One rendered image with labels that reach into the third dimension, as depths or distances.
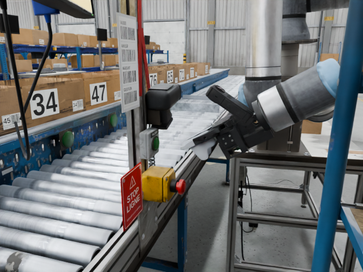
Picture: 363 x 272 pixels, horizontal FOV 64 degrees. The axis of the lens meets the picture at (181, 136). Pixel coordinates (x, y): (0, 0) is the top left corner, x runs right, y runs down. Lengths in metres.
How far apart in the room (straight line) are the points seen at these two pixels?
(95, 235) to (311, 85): 0.59
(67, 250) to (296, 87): 0.60
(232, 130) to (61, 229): 0.49
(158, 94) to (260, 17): 0.30
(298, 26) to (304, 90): 0.71
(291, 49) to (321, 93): 0.72
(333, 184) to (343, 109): 0.11
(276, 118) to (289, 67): 0.71
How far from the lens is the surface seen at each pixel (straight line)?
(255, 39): 0.75
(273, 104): 0.61
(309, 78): 0.62
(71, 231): 0.81
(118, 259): 0.73
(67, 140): 1.34
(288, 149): 1.35
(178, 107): 2.27
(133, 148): 0.75
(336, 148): 0.48
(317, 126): 1.73
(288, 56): 1.31
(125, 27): 0.64
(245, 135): 0.66
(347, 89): 0.46
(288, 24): 1.29
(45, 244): 0.78
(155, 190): 0.74
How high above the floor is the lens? 1.17
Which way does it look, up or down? 16 degrees down
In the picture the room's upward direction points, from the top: straight up
